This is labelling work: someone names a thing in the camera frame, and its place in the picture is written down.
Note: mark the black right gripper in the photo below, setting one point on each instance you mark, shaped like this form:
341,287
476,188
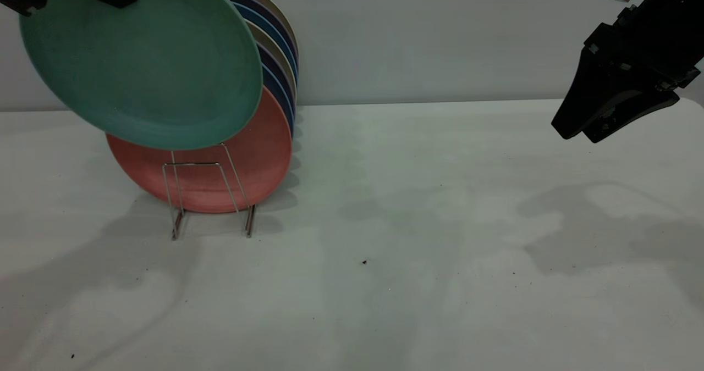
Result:
660,36

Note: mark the green round plate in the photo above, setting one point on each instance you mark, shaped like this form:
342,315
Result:
143,68

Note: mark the dark navy round plate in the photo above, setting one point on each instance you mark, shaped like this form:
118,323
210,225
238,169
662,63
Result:
258,5

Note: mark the dark purple plate lilac rim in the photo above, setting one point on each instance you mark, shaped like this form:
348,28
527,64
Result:
278,70

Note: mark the pink round plate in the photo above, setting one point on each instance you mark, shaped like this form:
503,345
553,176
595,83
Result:
267,162

